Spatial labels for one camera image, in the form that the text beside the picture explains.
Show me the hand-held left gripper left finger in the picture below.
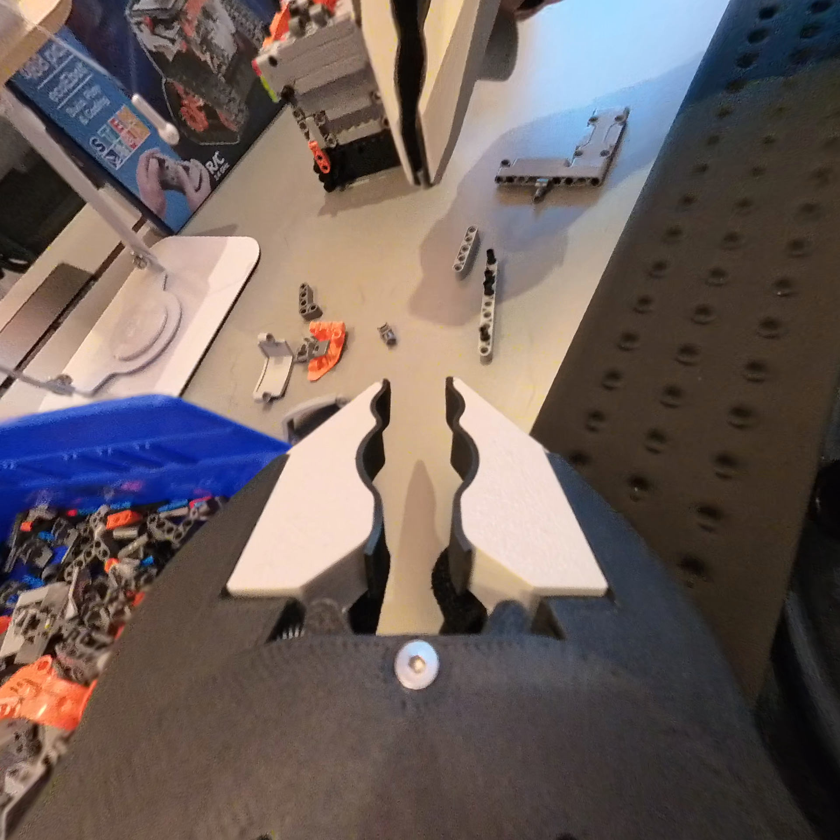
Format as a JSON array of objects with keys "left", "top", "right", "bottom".
[{"left": 225, "top": 378, "right": 392, "bottom": 599}]

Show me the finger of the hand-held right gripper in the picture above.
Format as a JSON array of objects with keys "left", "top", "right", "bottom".
[
  {"left": 358, "top": 0, "right": 422, "bottom": 187},
  {"left": 419, "top": 0, "right": 487, "bottom": 187}
]

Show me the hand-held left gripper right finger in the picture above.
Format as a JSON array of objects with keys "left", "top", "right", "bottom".
[{"left": 445, "top": 376, "right": 610, "bottom": 599}]

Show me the blue plastic bin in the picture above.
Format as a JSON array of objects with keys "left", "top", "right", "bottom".
[{"left": 0, "top": 392, "right": 294, "bottom": 840}]

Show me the short grey holed beam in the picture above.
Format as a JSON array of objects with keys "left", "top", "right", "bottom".
[{"left": 451, "top": 224, "right": 480, "bottom": 277}]

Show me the long light grey holed beam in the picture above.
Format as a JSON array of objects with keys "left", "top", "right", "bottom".
[{"left": 477, "top": 247, "right": 500, "bottom": 366}]

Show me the grey and black toy vehicle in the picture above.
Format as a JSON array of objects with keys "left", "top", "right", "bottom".
[{"left": 252, "top": 0, "right": 405, "bottom": 193}]

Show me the light grey wing panel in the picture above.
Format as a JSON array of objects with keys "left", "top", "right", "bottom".
[{"left": 281, "top": 393, "right": 353, "bottom": 445}]

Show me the light grey curved panel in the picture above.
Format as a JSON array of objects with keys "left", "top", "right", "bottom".
[{"left": 252, "top": 331, "right": 297, "bottom": 405}]

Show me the grey rectangular holed panel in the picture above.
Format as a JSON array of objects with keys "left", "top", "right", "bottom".
[{"left": 495, "top": 105, "right": 631, "bottom": 203}]

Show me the orange curved panel piece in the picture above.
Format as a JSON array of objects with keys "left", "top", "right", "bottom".
[{"left": 306, "top": 319, "right": 348, "bottom": 383}]

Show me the blue printed toy box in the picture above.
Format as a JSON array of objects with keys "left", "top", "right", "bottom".
[{"left": 7, "top": 0, "right": 297, "bottom": 236}]

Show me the pile of building pieces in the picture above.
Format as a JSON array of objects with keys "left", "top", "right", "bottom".
[{"left": 0, "top": 495, "right": 228, "bottom": 829}]

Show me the metal rod with knob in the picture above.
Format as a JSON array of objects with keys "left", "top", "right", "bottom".
[{"left": 129, "top": 93, "right": 181, "bottom": 144}]

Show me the white stand base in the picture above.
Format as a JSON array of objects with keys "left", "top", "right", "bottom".
[{"left": 38, "top": 235, "right": 262, "bottom": 412}]

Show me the metal stand bar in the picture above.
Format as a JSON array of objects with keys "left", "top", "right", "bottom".
[
  {"left": 0, "top": 365, "right": 100, "bottom": 400},
  {"left": 0, "top": 85, "right": 169, "bottom": 272}
]

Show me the white shelf board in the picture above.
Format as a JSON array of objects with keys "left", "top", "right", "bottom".
[{"left": 0, "top": 0, "right": 74, "bottom": 87}]

